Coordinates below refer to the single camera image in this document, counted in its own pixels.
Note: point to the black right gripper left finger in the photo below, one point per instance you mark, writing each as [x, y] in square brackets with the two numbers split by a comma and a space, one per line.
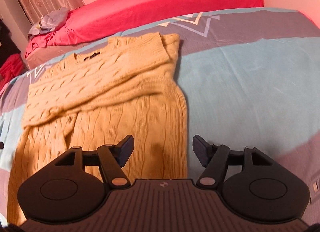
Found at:
[76, 183]

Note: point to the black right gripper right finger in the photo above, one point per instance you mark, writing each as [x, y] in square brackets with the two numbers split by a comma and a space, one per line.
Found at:
[250, 183]

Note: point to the yellow cable-knit sweater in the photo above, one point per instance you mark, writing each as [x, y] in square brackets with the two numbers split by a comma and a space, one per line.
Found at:
[89, 100]

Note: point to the red clothes pile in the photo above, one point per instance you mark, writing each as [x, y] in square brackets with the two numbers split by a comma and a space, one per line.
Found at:
[11, 68]

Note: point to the dark hanging clothes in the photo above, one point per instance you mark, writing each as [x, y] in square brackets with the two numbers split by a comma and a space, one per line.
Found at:
[8, 47]

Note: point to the blue grey patterned bedsheet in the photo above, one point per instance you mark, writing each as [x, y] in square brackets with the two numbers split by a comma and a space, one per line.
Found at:
[250, 77]

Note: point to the beige embossed mattress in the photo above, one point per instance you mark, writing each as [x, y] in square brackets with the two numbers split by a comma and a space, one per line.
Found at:
[42, 55]

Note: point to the crumpled blue grey cloth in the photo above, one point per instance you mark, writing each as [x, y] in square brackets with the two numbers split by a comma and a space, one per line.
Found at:
[50, 22]

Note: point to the red bed cover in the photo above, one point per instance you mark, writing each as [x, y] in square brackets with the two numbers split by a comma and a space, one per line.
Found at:
[103, 18]

